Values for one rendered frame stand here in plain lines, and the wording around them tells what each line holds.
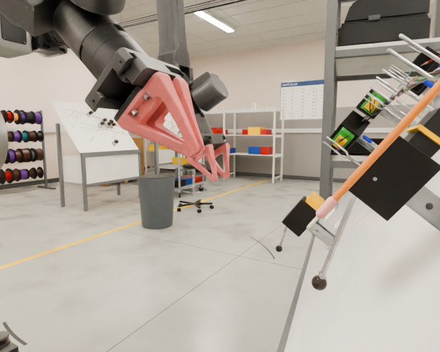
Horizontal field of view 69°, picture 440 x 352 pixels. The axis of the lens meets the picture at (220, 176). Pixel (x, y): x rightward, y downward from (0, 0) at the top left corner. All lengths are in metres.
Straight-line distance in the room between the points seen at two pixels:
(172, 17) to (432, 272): 0.69
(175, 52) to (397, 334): 0.66
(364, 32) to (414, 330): 1.21
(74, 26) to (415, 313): 0.39
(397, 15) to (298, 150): 6.94
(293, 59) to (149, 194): 5.68
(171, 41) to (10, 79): 7.47
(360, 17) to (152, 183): 2.94
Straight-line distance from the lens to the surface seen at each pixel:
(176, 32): 0.79
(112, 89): 0.33
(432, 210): 0.30
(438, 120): 0.29
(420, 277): 0.31
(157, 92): 0.31
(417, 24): 1.41
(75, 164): 5.27
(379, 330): 0.31
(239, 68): 9.00
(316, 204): 0.63
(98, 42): 0.36
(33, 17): 0.40
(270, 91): 8.53
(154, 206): 3.88
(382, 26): 1.40
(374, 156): 0.17
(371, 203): 0.28
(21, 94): 8.23
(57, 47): 1.16
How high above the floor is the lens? 1.14
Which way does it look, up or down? 8 degrees down
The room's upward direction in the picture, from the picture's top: straight up
